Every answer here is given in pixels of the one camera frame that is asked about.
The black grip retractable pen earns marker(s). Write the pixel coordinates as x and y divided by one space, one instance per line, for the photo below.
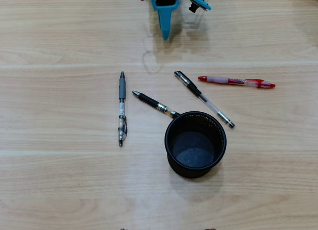
149 99

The grey grip clear pen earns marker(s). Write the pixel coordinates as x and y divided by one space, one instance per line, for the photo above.
122 91

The blue mounted wrist camera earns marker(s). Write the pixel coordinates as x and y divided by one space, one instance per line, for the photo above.
198 2

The red retractable pen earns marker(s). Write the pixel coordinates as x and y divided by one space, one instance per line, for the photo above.
236 81

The black mesh pen holder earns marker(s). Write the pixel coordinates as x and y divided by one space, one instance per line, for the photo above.
174 130

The clear capped black pen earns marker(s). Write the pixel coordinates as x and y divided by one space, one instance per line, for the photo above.
193 87

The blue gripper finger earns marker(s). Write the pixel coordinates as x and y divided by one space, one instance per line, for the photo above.
165 23

